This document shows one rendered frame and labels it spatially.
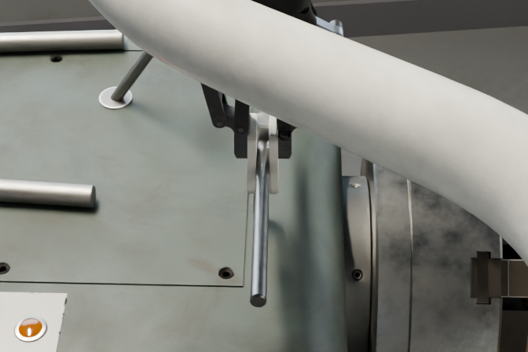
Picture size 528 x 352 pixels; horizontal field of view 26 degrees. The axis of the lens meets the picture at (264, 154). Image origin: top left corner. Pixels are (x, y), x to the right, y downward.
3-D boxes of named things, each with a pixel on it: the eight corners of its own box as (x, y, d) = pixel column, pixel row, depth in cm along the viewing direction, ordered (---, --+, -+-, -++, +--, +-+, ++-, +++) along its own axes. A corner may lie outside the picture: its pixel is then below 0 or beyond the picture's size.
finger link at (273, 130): (269, 112, 98) (278, 112, 98) (270, 171, 103) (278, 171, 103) (268, 136, 96) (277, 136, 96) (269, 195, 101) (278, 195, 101)
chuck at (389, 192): (362, 478, 126) (381, 276, 106) (353, 273, 150) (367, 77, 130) (394, 478, 126) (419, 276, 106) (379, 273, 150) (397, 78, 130)
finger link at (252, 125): (256, 135, 96) (247, 135, 96) (255, 195, 101) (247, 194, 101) (257, 112, 98) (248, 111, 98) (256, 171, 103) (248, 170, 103)
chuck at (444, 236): (394, 478, 126) (419, 276, 106) (379, 273, 150) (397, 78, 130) (476, 480, 126) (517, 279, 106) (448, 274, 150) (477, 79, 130)
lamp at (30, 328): (17, 342, 100) (16, 335, 99) (21, 323, 101) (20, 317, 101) (41, 342, 100) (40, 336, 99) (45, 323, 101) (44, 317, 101)
